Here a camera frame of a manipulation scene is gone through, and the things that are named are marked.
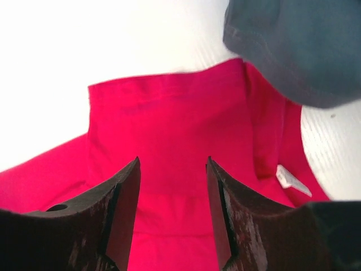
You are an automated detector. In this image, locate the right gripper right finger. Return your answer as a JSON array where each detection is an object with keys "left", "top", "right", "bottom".
[{"left": 206, "top": 160, "right": 360, "bottom": 271}]

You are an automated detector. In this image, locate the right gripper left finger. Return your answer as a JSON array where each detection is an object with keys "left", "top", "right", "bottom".
[{"left": 1, "top": 159, "right": 140, "bottom": 270}]

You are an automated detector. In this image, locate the magenta t shirt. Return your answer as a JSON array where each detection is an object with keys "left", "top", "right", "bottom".
[{"left": 1, "top": 59, "right": 328, "bottom": 270}]

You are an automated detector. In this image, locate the grey crumpled t shirt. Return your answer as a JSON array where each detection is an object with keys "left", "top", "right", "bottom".
[{"left": 223, "top": 0, "right": 360, "bottom": 108}]

